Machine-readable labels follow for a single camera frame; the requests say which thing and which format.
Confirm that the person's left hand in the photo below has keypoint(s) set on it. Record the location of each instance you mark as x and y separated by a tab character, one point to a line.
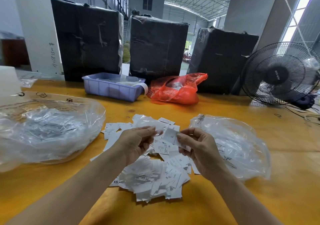
132	143

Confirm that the clear plastic bag black print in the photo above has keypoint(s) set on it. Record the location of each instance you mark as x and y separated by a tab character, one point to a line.
240	147

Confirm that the red plastic bag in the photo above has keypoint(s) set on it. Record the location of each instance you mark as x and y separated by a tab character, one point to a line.
177	89

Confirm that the white foam box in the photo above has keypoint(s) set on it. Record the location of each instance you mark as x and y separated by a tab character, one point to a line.
9	82

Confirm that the large clear bag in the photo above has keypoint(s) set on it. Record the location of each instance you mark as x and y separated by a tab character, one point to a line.
49	132

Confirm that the brown wooden cabinet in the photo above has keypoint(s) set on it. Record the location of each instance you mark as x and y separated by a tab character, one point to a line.
15	53

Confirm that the pile of white labels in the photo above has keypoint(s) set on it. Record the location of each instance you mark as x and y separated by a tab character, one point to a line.
150	175

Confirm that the person's right forearm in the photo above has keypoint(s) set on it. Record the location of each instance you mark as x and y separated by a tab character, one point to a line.
247	202

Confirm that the blue plastic bin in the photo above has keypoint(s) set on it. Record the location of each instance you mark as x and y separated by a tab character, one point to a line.
109	87

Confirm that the person's right hand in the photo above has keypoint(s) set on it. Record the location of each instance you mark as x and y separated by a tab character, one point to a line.
202	153

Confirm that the black table fan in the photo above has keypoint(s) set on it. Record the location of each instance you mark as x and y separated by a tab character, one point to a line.
279	73

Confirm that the white paper label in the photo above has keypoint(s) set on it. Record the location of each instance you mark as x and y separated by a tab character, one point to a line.
170	135

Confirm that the white pillar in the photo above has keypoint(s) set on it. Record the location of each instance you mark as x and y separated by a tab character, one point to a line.
37	27

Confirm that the person's left forearm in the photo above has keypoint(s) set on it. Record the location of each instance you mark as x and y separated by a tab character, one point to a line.
65	195

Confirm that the grey cabin with window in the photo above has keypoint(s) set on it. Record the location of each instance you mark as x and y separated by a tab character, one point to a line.
146	2

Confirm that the large black wrapped bale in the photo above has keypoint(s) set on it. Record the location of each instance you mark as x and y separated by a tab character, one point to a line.
159	48
86	39
222	61

